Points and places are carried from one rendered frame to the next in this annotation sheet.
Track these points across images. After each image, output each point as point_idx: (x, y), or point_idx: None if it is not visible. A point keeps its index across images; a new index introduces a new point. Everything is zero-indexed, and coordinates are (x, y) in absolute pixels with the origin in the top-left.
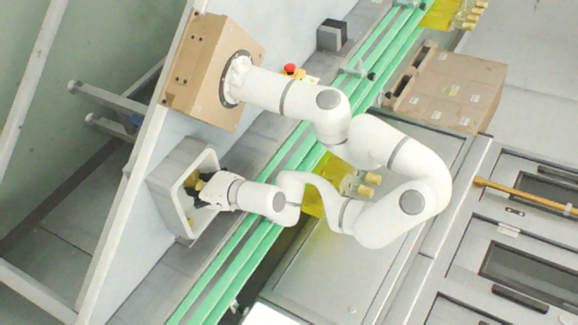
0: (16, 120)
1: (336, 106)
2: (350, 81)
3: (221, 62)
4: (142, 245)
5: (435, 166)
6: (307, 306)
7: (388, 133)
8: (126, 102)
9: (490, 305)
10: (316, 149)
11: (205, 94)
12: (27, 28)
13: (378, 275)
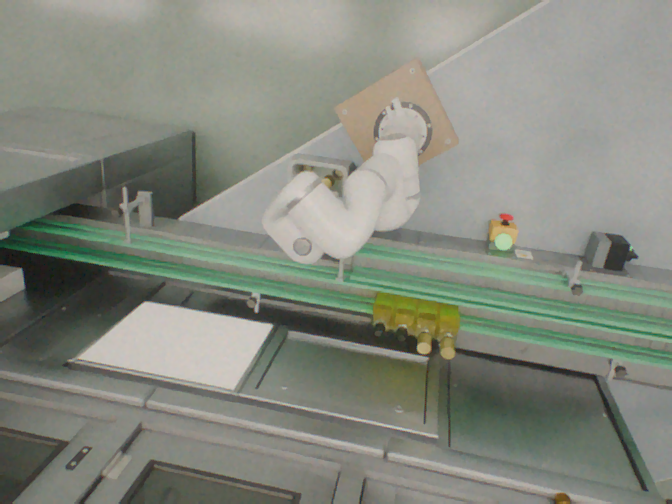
0: None
1: (387, 140)
2: (555, 281)
3: (389, 95)
4: (266, 204)
5: (359, 203)
6: (278, 355)
7: (373, 163)
8: None
9: None
10: (446, 290)
11: (358, 106)
12: None
13: (336, 401)
